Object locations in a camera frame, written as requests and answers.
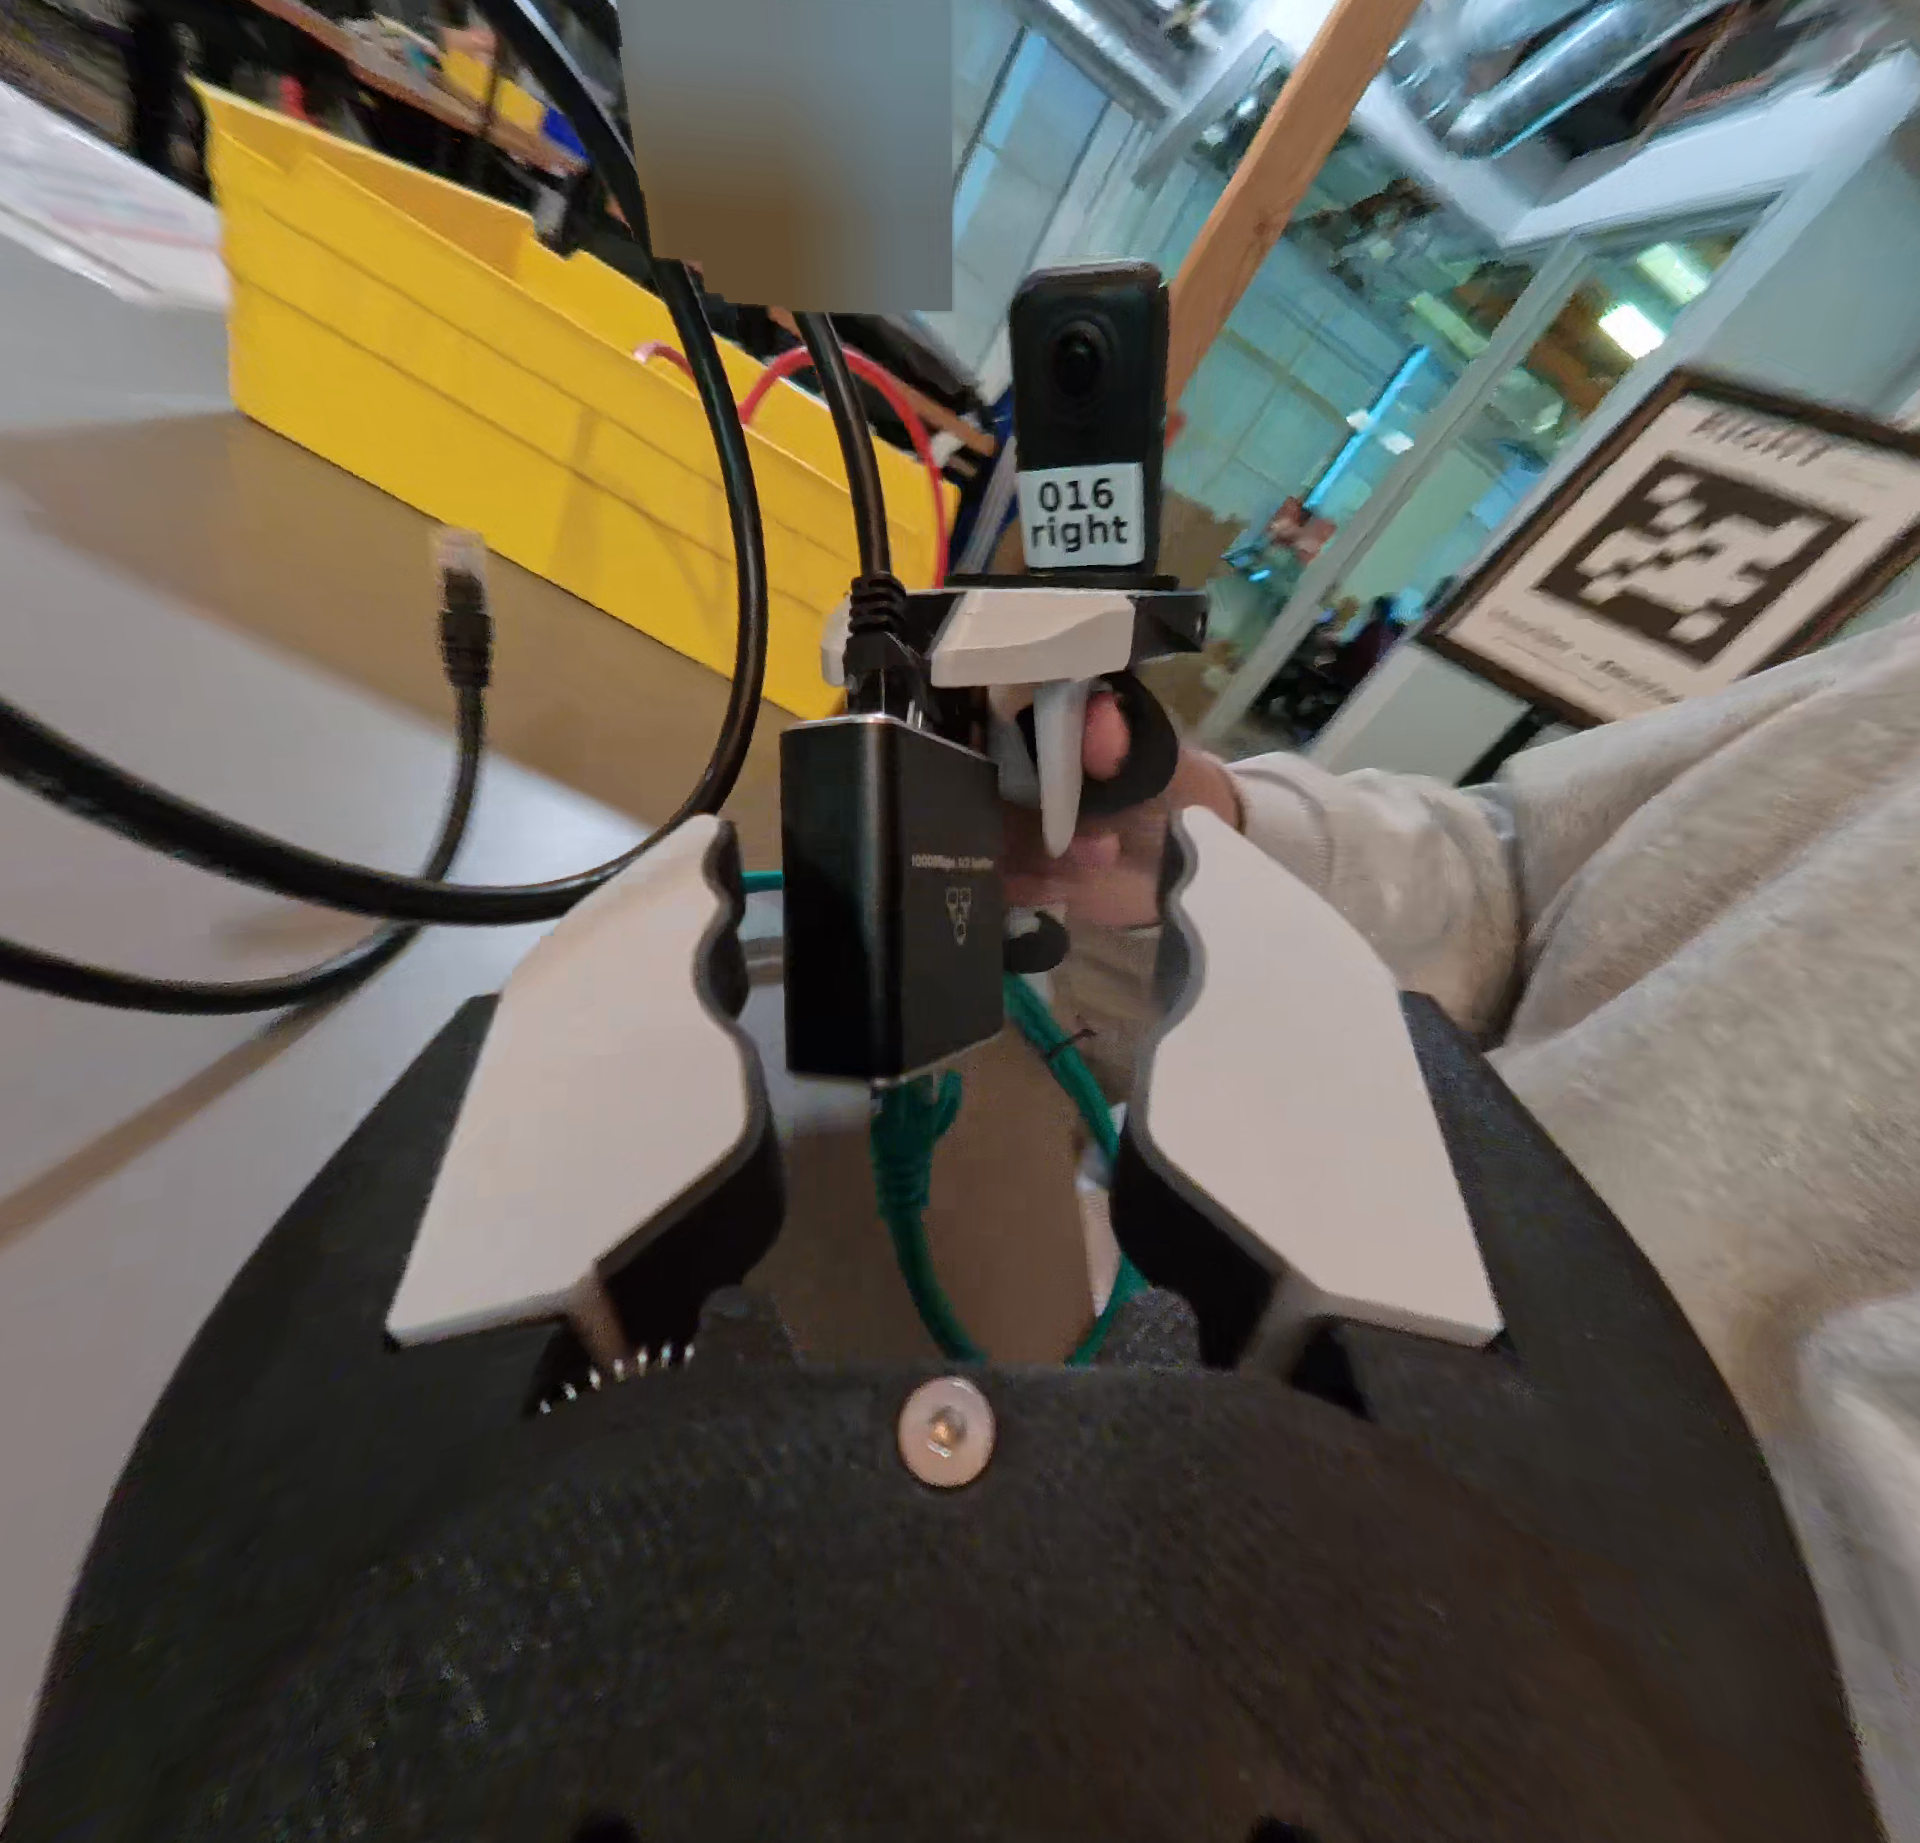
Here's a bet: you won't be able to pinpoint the red ethernet cable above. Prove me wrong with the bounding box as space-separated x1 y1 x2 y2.
637 340 959 586

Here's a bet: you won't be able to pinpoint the silver ventilation ducts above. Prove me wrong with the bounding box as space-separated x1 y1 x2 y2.
901 0 1920 227

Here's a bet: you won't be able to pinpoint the printed paper sheet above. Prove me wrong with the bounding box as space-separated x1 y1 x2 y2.
0 119 230 308

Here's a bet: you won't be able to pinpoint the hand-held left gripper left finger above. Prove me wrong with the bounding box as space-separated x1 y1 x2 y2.
385 812 790 1402

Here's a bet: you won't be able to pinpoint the wooden workbench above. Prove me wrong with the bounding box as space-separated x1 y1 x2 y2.
91 0 602 181

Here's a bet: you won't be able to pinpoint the wooden beam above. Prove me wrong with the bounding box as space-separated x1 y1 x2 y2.
1163 0 1473 376

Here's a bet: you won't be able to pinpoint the green ethernet cable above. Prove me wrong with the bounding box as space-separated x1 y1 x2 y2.
743 868 1158 1368

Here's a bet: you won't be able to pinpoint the person's right hand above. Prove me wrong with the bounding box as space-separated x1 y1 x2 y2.
1003 696 1248 968

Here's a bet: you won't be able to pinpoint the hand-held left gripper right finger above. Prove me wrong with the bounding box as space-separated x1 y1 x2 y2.
1110 806 1506 1388

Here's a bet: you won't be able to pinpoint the yellow plastic bin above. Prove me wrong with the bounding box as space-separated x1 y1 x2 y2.
194 81 962 720

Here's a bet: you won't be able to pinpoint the black ethernet splitter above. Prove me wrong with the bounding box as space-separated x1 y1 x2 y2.
780 716 1004 1084

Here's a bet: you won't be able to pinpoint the black ethernet cable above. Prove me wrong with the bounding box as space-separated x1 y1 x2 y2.
0 0 962 1018

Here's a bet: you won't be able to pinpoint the person's right forearm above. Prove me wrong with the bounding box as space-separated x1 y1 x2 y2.
1219 616 1920 1126

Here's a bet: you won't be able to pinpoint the framed black white marker sign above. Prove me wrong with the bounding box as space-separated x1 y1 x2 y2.
1416 368 1920 728

